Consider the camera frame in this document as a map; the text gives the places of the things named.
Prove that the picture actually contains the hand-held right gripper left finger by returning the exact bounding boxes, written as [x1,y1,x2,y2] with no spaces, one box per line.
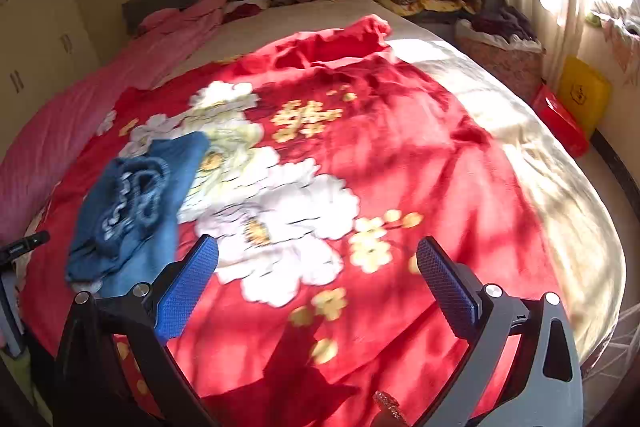
[52,234,221,427]

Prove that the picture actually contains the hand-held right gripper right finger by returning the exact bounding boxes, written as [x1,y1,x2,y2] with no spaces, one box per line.
[416,235,586,427]

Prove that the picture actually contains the blue denim pants with lace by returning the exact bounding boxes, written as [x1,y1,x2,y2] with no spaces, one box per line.
[65,131,211,298]

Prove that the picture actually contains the red floral blanket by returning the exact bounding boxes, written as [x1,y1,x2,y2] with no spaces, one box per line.
[20,16,561,427]

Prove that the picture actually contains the pink quilt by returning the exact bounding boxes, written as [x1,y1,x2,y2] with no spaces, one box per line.
[0,0,228,248]

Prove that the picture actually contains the brown glittery object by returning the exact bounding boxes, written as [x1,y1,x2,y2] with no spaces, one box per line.
[372,389,407,420]

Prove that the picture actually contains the cream bed sheet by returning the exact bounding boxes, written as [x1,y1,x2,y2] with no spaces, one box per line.
[160,0,628,363]

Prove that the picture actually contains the person's yellow-green clothing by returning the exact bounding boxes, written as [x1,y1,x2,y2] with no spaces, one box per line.
[0,352,53,427]

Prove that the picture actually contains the red box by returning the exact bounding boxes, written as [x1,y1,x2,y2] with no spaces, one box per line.
[531,84,591,158]

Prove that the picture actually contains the white wardrobe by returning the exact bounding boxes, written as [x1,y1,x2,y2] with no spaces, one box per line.
[0,0,101,158]

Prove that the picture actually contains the fabric-lined laundry basket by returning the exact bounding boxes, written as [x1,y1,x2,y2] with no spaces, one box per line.
[454,18,546,92]

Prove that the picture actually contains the yellow bag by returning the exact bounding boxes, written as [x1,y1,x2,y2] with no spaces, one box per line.
[557,56,613,138]

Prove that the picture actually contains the dark purple clothes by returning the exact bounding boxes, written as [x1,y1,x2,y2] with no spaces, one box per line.
[470,6,538,42]

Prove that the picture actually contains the dark red cloth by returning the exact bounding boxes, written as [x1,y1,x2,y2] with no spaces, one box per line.
[222,1,263,24]

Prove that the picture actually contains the patterned windowsill cloth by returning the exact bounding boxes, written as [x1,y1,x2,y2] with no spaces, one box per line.
[585,2,640,75]

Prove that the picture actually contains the white wire rack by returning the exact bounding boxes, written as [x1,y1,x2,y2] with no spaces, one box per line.
[582,302,640,413]

